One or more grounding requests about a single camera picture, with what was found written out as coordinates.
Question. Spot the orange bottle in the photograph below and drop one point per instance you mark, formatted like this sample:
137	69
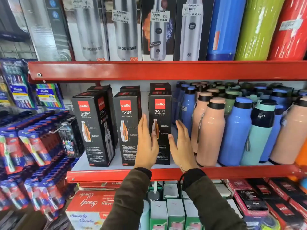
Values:
302	154

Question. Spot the black toothbrush pack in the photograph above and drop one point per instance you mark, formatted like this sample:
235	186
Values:
70	137

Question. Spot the person's left thumb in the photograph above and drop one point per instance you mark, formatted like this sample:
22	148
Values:
156	141

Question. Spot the flat red box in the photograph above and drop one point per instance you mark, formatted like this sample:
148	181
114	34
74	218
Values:
100	185

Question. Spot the black box with flame print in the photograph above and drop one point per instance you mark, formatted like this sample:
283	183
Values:
158	35

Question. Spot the tall blue bottle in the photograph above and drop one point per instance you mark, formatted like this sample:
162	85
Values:
225	26

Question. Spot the hanging blue toothbrush packs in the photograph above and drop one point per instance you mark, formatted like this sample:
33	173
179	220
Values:
16	86

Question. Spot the cluster of pastel water bottles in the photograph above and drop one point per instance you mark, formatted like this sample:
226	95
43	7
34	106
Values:
235	131

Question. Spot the person's left forearm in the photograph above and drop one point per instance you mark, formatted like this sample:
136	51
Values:
129	201

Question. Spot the person's left hand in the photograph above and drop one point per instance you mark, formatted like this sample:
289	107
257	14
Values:
145	150

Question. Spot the white box with steel bottle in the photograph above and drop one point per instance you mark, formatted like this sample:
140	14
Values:
126	33
88	28

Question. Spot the tall green bottle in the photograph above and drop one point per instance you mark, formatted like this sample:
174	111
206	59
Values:
257	28

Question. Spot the group of white green boxes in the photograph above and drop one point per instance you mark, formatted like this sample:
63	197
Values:
172	210

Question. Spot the person's right forearm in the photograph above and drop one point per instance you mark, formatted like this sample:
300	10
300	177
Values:
211	205

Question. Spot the tall red bottle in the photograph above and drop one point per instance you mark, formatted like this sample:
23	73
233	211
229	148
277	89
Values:
290	33

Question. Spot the red metal shelf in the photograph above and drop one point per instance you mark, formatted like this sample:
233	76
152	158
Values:
156	70
239	171

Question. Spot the pile of red black boxes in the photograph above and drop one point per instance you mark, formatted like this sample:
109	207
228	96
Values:
271	198

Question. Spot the dark grey bottle box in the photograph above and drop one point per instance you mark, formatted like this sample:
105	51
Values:
48	28

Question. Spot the row of black bottle boxes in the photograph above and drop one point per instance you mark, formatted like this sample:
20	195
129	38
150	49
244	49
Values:
96	131

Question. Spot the person's right hand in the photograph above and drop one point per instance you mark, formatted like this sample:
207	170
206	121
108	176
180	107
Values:
183	153

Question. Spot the rows of red blue toothbrush packs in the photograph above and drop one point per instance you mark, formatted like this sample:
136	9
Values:
31	153

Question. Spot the large red combo box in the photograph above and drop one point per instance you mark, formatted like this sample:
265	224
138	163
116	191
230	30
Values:
88	208

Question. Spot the person's right thumb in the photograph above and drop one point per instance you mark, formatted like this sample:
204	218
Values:
172	142

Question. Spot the black box with white bottle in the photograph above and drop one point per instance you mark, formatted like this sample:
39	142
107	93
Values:
191	31

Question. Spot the blue multicolour toothbrush pack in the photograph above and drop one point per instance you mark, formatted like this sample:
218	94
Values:
49	95

